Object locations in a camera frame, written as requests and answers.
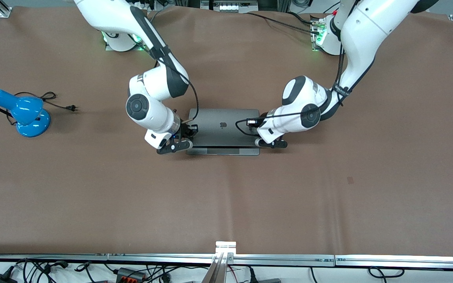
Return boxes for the grey box orange levers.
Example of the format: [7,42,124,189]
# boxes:
[116,267,147,282]

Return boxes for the black lamp power cord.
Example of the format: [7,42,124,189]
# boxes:
[14,92,78,113]

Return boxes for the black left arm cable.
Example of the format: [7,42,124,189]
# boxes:
[234,37,355,136]

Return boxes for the grey aluminium laptop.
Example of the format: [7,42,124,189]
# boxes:
[186,109,260,156]

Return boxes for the black smooth base cable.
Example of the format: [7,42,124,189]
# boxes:
[285,11,317,26]

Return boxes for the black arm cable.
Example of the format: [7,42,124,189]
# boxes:
[234,37,355,136]
[154,47,200,123]

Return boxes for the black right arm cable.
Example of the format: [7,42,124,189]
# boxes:
[154,47,200,123]

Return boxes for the aluminium table edge rail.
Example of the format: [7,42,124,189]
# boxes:
[232,254,335,267]
[335,255,453,270]
[108,254,216,264]
[0,254,108,261]

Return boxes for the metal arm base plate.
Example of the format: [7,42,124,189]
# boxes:
[105,16,149,52]
[311,15,355,52]

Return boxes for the black tangled cable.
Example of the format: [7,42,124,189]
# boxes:
[14,257,70,283]

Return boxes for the black braided base cable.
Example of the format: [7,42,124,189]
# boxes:
[246,12,321,34]

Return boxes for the white power strip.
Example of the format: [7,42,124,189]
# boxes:
[132,0,160,11]

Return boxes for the brown table cover sheet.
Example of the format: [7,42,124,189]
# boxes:
[0,6,453,256]

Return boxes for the black cable loop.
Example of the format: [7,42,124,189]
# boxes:
[369,266,405,279]

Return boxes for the aluminium profile post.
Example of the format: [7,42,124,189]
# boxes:
[201,253,233,283]

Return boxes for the black power adapter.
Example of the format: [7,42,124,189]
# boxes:
[0,266,18,283]

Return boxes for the metal control box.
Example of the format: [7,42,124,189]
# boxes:
[200,0,259,13]

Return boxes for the shiny metal bracket plate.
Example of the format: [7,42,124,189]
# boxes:
[215,241,237,256]

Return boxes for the blue desk lamp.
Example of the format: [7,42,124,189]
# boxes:
[0,90,51,138]

